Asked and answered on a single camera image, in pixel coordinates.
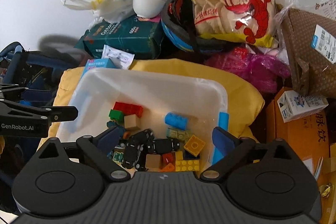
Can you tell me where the wooden cube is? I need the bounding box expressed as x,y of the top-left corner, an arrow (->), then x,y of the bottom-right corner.
124,114 -> 141,131
145,154 -> 162,169

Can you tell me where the blue hollow building block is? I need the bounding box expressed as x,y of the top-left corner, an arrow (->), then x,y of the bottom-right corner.
165,113 -> 189,130

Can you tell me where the dark teal toy vehicle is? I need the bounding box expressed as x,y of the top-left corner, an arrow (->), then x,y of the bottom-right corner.
106,121 -> 126,137

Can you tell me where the green building block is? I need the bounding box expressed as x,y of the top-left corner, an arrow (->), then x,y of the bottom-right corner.
108,109 -> 124,123

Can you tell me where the black toy car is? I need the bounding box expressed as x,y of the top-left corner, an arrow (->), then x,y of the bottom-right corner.
121,128 -> 154,169
147,138 -> 181,155

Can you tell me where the orange cardboard box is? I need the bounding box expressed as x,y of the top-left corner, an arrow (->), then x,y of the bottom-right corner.
266,88 -> 335,223

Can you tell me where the red building block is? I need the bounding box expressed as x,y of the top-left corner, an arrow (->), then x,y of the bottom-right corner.
113,102 -> 143,118

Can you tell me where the blue tissue box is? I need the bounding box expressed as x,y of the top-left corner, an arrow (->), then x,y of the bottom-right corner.
81,58 -> 118,77

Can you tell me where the yellow cloth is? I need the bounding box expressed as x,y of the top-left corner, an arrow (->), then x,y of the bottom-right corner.
49,59 -> 264,141

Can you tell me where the white carton box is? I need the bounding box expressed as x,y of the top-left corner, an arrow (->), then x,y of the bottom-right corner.
277,90 -> 328,123

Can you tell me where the white plastic bin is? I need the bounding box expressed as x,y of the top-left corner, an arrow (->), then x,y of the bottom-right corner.
56,68 -> 228,170

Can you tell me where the yellow building block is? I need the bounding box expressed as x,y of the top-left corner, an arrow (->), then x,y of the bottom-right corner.
183,135 -> 206,157

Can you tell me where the magenta plastic bag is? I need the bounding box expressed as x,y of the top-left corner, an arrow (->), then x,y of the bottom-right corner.
205,47 -> 290,94

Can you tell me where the dark green package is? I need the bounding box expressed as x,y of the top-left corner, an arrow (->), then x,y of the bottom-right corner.
75,16 -> 164,60

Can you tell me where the white plastic bag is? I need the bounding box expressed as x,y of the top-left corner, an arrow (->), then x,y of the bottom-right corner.
62,0 -> 134,29

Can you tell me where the white bowl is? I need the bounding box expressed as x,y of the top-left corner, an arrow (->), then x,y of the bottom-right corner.
133,0 -> 165,18

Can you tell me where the brown dotted bag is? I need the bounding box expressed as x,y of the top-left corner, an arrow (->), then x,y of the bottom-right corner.
280,8 -> 335,99

